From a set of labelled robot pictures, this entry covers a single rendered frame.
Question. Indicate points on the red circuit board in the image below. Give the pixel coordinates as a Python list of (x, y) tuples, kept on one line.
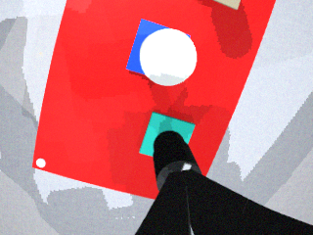
[(123, 115)]

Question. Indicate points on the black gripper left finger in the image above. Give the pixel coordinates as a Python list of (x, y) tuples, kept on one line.
[(169, 214)]

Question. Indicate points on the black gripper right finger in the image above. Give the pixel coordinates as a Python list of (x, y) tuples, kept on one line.
[(216, 210)]

